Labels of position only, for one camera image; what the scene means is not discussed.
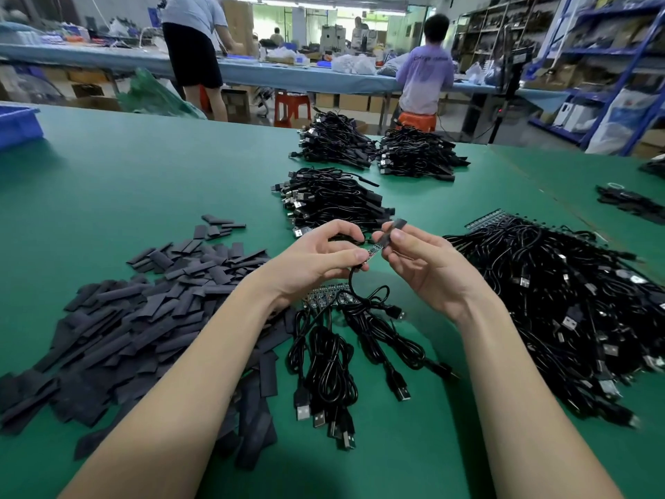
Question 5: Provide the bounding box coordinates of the blue metal shelving rack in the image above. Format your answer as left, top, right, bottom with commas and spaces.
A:
528, 0, 665, 157

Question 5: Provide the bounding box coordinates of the small bundle of cables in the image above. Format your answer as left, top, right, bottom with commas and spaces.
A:
596, 184, 665, 227

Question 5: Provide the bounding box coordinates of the person's right forearm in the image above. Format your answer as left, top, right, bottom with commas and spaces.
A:
455, 296, 625, 499

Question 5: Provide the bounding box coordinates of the orange plastic stool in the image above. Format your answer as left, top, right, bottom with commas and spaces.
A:
398, 111, 440, 133

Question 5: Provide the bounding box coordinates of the person's right hand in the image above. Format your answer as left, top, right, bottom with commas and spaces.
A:
372, 221, 497, 329

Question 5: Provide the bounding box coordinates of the dark storage shelf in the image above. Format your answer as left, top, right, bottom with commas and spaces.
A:
455, 0, 567, 79

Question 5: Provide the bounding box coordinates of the pile of black sleeve strips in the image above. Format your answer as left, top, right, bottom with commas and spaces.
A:
0, 213, 299, 472

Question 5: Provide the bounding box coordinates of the small upright cardboard box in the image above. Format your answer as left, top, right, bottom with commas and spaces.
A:
221, 88, 255, 123

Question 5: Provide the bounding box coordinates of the blue plastic bin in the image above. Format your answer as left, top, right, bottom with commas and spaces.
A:
0, 105, 45, 152

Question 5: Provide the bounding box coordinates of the heap of finished black cables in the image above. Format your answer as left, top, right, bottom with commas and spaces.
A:
272, 167, 397, 241

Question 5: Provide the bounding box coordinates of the large pile of black cables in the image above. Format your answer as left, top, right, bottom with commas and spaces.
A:
447, 213, 665, 430

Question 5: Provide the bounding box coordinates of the long blue work table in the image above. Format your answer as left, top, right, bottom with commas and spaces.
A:
0, 43, 571, 105

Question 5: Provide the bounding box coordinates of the huge heap of black cables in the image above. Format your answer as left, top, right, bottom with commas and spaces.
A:
639, 155, 665, 182

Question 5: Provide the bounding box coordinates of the bundle of black cables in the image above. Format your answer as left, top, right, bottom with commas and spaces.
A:
290, 111, 380, 171
376, 124, 472, 183

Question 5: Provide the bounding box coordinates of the open cardboard box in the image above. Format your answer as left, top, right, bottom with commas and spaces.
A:
67, 95, 122, 111

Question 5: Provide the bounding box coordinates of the black tripod stand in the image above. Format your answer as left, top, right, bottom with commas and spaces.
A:
472, 30, 538, 144

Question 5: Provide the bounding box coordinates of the white plastic bag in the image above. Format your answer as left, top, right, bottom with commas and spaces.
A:
585, 90, 659, 155

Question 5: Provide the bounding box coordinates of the person's left forearm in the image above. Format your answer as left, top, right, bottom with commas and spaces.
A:
60, 286, 299, 499

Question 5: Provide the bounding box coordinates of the person's left hand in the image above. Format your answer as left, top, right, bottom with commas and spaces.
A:
252, 219, 374, 310

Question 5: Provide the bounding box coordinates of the joined bunch of black cables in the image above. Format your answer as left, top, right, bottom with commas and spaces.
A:
283, 283, 461, 453

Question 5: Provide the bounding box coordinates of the black heat shrink sleeve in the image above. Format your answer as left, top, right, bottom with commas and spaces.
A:
371, 217, 409, 252

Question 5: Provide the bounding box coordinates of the green plastic bag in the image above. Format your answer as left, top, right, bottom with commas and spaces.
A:
116, 67, 208, 119

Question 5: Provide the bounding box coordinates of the red plastic stool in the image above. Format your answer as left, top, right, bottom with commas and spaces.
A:
274, 92, 313, 128

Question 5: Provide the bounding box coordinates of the black usb cable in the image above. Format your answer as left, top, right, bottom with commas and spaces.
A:
348, 244, 409, 321

